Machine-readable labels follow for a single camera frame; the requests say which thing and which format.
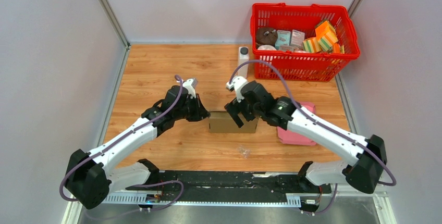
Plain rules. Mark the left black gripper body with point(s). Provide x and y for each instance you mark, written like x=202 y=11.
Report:
x=188 y=111

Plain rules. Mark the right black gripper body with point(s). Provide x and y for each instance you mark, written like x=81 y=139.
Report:
x=250 y=113

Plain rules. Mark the brown cardboard box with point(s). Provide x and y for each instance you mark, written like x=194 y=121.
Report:
x=221 y=122

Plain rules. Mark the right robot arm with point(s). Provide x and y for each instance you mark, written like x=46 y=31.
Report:
x=363 y=160

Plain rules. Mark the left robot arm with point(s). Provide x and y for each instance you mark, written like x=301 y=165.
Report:
x=91 y=176

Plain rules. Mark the pink paper box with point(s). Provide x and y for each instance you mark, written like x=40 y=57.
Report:
x=291 y=138

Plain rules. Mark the teal small box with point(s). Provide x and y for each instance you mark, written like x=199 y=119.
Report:
x=283 y=38

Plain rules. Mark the grey pink small box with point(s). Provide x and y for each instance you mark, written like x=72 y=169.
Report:
x=297 y=39

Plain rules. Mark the small clear screw bag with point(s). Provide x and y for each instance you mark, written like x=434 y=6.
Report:
x=244 y=152

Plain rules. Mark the white bottle black cap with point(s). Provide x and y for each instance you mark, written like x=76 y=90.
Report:
x=243 y=57

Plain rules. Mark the white round lid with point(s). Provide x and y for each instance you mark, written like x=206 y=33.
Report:
x=266 y=48

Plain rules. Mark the brown round item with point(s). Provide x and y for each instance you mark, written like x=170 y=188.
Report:
x=266 y=36

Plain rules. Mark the red plastic basket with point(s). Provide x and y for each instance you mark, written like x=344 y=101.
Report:
x=305 y=66

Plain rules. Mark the striped sponge pack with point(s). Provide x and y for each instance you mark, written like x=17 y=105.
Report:
x=311 y=45

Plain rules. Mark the orange green sponge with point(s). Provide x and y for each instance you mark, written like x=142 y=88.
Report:
x=326 y=35

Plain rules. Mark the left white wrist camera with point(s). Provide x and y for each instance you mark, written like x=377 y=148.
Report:
x=190 y=86

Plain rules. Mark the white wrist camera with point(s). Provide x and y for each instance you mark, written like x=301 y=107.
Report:
x=190 y=86
x=237 y=83

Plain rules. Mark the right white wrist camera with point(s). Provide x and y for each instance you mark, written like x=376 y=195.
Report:
x=237 y=83

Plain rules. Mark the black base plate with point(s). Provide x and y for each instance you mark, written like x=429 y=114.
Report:
x=229 y=188

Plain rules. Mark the aluminium frame rail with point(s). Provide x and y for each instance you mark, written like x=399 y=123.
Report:
x=125 y=197

